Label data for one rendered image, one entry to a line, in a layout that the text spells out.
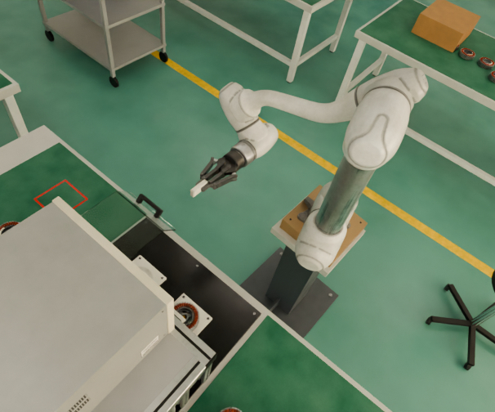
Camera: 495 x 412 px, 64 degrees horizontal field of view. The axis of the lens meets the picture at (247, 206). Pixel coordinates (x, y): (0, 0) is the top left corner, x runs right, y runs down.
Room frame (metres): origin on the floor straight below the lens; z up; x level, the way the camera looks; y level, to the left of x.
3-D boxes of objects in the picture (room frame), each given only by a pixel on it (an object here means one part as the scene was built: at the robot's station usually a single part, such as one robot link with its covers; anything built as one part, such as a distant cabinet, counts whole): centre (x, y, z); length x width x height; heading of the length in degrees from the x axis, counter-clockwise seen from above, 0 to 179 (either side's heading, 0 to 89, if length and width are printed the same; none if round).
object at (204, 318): (0.53, 0.13, 0.78); 0.15 x 0.15 x 0.01; 61
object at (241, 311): (0.57, 0.25, 0.76); 0.64 x 0.47 x 0.02; 61
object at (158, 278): (0.64, 0.35, 0.78); 0.15 x 0.15 x 0.01; 61
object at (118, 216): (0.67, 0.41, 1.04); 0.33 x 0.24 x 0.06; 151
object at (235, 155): (0.99, 0.10, 1.15); 0.09 x 0.08 x 0.07; 150
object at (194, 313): (0.53, 0.13, 0.80); 0.11 x 0.11 x 0.04
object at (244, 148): (1.05, 0.06, 1.15); 0.09 x 0.06 x 0.09; 60
